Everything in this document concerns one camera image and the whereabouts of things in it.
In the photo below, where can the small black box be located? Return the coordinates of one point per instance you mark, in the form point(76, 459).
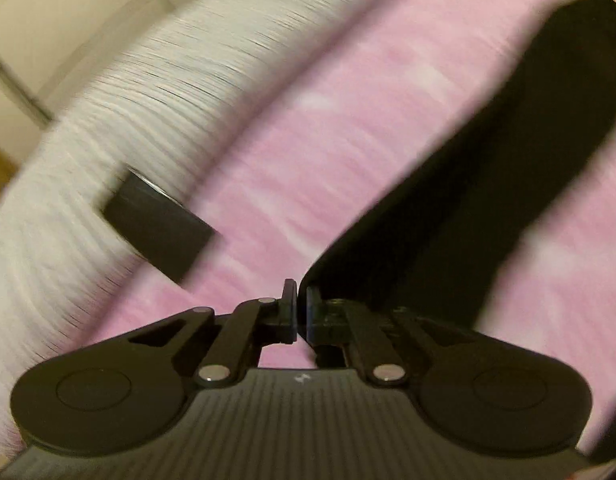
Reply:
point(158, 225)

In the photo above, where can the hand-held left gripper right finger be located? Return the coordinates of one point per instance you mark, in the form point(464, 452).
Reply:
point(313, 312)

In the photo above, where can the black garment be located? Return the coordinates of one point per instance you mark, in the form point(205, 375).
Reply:
point(487, 160)

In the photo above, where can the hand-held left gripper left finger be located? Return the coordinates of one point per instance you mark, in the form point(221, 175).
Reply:
point(289, 310)

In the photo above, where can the white ribbed quilt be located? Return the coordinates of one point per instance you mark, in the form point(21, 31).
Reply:
point(113, 110)

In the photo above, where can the pink floral blanket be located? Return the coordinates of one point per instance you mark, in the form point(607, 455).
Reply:
point(338, 135)

